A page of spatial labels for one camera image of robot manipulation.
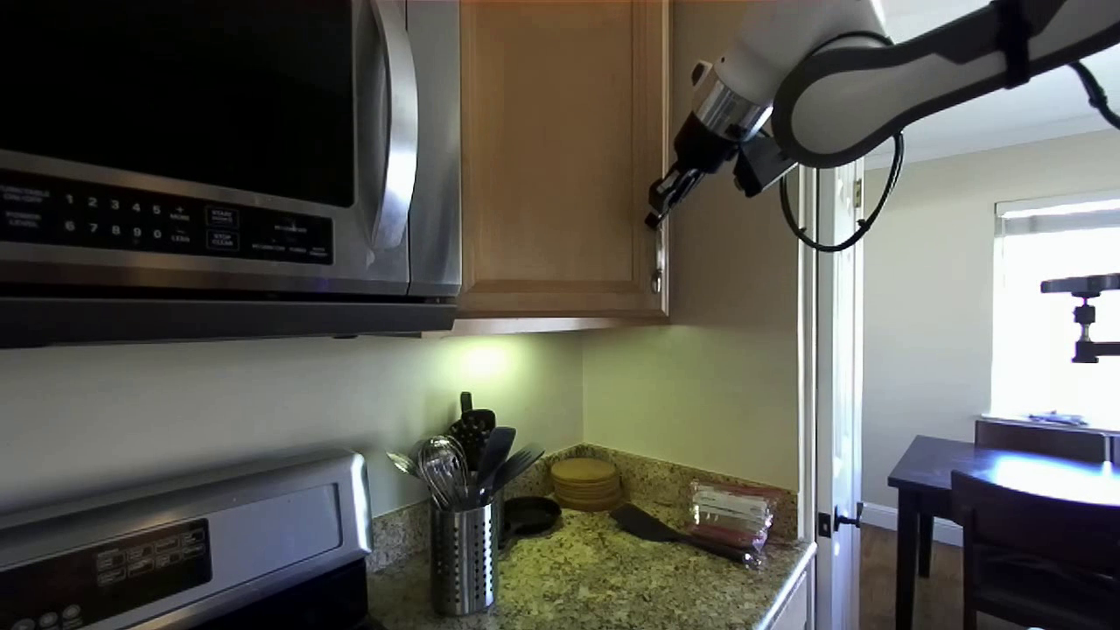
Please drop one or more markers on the black serving spoon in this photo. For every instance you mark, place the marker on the black serving spoon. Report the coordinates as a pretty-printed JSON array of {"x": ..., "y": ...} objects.
[{"x": 521, "y": 468}]

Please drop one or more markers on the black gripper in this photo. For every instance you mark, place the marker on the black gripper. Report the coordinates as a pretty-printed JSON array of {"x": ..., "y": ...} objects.
[{"x": 706, "y": 144}]

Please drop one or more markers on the steel and black stove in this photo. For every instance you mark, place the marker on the steel and black stove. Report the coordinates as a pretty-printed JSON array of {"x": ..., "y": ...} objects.
[{"x": 268, "y": 538}]

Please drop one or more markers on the dark wooden table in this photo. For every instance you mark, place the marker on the dark wooden table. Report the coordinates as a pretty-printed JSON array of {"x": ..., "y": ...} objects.
[{"x": 934, "y": 468}]

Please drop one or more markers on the black door latch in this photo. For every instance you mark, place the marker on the black door latch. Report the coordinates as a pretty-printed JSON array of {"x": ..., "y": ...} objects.
[{"x": 825, "y": 523}]

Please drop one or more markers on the stainless steel microwave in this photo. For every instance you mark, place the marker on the stainless steel microwave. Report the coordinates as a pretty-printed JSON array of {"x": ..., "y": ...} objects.
[{"x": 177, "y": 118}]

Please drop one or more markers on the black camera on mount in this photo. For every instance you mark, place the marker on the black camera on mount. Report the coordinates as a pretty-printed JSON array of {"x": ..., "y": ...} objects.
[{"x": 1085, "y": 285}]

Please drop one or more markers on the light wooden cabinet door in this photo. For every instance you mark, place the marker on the light wooden cabinet door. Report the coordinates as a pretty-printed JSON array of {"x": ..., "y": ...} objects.
[{"x": 546, "y": 153}]

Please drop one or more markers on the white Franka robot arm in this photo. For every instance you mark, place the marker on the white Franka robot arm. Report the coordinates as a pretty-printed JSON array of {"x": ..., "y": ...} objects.
[{"x": 864, "y": 91}]

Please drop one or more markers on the black flat spatula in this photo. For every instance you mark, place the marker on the black flat spatula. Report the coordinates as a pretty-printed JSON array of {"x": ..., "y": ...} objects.
[{"x": 642, "y": 523}]

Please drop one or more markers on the dark wooden chair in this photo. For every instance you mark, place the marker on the dark wooden chair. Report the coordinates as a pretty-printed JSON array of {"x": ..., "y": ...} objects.
[
  {"x": 1036, "y": 441},
  {"x": 1036, "y": 563}
]

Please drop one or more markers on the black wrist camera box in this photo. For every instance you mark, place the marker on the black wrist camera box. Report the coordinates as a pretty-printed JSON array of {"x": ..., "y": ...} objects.
[{"x": 766, "y": 164}]

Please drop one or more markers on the white door frame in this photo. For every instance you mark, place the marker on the white door frame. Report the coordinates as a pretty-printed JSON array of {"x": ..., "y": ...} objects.
[{"x": 836, "y": 408}]

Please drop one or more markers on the black nylon turner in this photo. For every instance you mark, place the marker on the black nylon turner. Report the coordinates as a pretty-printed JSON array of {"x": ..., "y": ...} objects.
[{"x": 496, "y": 450}]

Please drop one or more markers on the bright window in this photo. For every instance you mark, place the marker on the bright window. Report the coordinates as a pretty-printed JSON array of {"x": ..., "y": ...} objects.
[{"x": 1050, "y": 373}]

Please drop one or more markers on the steel utensil holder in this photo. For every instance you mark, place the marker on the steel utensil holder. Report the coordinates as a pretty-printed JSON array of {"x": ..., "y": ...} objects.
[{"x": 464, "y": 563}]

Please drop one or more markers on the black round dish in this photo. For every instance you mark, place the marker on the black round dish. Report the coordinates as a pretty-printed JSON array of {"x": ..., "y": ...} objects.
[{"x": 532, "y": 516}]

